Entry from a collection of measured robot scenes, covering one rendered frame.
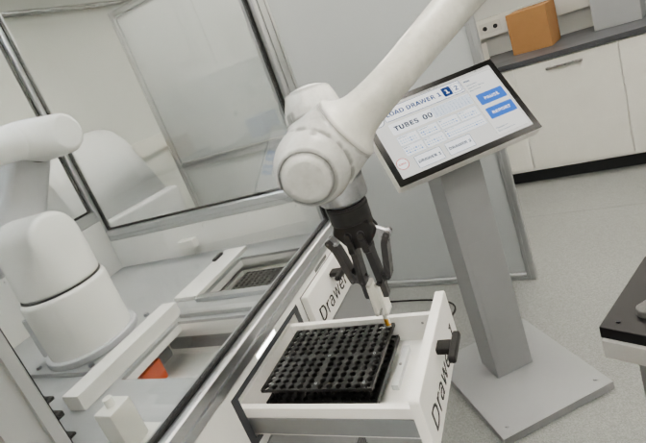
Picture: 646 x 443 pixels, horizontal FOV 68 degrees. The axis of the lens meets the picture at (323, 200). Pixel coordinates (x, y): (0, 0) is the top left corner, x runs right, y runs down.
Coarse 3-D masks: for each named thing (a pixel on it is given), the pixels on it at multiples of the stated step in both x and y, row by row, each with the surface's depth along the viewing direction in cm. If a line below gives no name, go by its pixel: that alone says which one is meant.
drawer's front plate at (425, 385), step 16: (432, 304) 91; (448, 304) 95; (432, 320) 86; (448, 320) 92; (432, 336) 82; (448, 336) 90; (432, 352) 79; (416, 368) 76; (432, 368) 78; (448, 368) 86; (416, 384) 72; (432, 384) 76; (448, 384) 84; (416, 400) 70; (432, 400) 75; (416, 416) 71; (432, 416) 73; (432, 432) 72
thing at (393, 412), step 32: (352, 320) 101; (384, 320) 98; (416, 320) 95; (416, 352) 94; (256, 384) 94; (256, 416) 86; (288, 416) 83; (320, 416) 81; (352, 416) 78; (384, 416) 76
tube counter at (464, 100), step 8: (464, 96) 162; (440, 104) 161; (448, 104) 161; (456, 104) 161; (464, 104) 161; (424, 112) 160; (432, 112) 160; (440, 112) 160; (448, 112) 160; (424, 120) 159
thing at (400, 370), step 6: (402, 348) 95; (408, 348) 94; (402, 354) 93; (408, 354) 93; (402, 360) 91; (402, 366) 90; (396, 372) 89; (402, 372) 89; (396, 378) 87; (402, 378) 88; (396, 384) 86
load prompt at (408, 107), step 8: (440, 88) 164; (448, 88) 164; (456, 88) 163; (416, 96) 163; (424, 96) 163; (432, 96) 162; (440, 96) 162; (448, 96) 162; (400, 104) 162; (408, 104) 161; (416, 104) 161; (424, 104) 161; (432, 104) 161; (392, 112) 160; (400, 112) 160; (408, 112) 160; (392, 120) 159
